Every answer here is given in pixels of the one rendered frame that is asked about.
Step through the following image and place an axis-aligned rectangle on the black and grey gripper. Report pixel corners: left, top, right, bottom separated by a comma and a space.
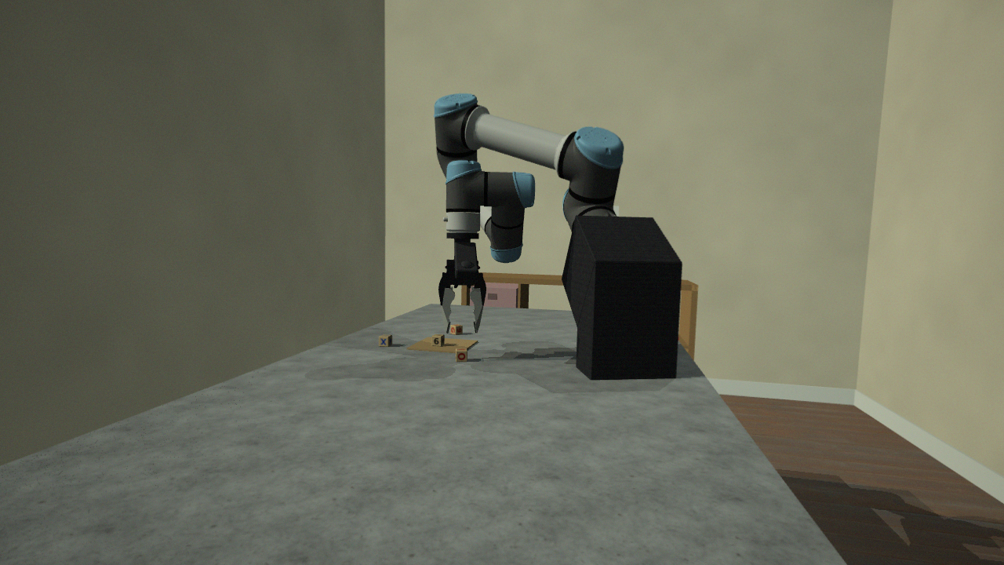
438, 232, 486, 333

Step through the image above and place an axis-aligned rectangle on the tan mat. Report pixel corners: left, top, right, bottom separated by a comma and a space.
406, 337, 478, 353

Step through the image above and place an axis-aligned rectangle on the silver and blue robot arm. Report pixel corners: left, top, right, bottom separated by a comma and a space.
434, 93, 624, 263

